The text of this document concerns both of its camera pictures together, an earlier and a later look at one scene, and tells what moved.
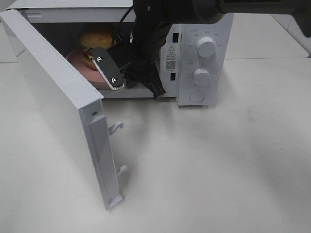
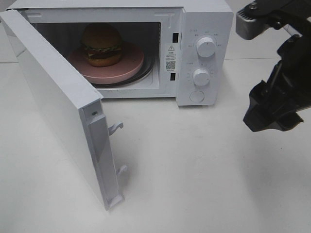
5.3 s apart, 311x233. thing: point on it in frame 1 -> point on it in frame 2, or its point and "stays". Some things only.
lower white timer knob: [201, 76] stays
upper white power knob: [206, 46] stays
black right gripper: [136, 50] -> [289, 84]
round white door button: [197, 96] stays
